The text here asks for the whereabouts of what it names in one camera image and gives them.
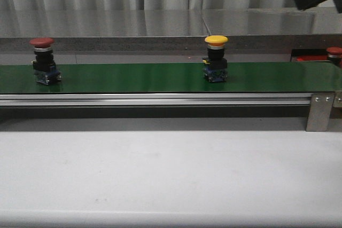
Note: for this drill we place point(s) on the red mushroom push button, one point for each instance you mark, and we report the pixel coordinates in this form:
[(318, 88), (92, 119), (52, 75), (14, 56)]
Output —
[(44, 66), (334, 55)]

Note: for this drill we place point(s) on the yellow mushroom push button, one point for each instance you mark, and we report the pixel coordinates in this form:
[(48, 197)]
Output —
[(215, 64)]

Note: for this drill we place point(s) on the red plastic tray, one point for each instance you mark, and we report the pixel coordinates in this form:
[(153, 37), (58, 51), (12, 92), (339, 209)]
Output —
[(313, 58)]

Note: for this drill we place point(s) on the grey stone countertop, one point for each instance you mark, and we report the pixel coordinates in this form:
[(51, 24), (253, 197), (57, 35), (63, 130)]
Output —
[(167, 36)]

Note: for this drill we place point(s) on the green conveyor belt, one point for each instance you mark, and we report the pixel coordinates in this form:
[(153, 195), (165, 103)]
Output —
[(176, 77)]

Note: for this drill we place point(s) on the steel conveyor support leg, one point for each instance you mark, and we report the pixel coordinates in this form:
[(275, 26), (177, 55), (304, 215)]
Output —
[(319, 112)]

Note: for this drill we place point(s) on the aluminium conveyor frame rail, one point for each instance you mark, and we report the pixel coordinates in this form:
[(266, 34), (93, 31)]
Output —
[(74, 100)]

